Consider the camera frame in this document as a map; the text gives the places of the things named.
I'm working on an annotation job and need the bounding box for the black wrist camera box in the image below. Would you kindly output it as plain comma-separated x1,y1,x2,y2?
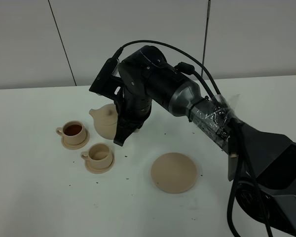
89,58,123,100

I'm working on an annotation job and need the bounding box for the far beige cup saucer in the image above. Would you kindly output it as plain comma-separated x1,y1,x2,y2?
61,130,90,150

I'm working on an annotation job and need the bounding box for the beige teacup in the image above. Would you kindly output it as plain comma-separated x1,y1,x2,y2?
56,120,87,146
80,143,113,169

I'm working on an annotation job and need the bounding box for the large beige teapot saucer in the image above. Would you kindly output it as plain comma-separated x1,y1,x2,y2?
150,153,198,194

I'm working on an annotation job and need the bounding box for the near beige cup saucer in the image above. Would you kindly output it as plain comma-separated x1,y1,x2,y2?
84,158,115,174

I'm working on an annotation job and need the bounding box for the beige teapot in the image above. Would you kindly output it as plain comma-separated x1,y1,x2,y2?
89,103,140,140

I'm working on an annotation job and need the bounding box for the near beige teacup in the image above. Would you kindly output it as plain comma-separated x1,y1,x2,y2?
80,143,113,169

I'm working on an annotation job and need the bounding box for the beige cup saucer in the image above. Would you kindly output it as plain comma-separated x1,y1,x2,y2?
61,130,90,150
84,158,115,174

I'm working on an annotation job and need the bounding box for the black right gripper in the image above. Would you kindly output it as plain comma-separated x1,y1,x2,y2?
110,76,152,146

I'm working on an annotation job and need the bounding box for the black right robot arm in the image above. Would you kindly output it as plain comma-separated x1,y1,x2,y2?
91,40,296,236

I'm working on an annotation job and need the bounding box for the far beige teacup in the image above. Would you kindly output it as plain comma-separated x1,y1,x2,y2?
56,120,87,146

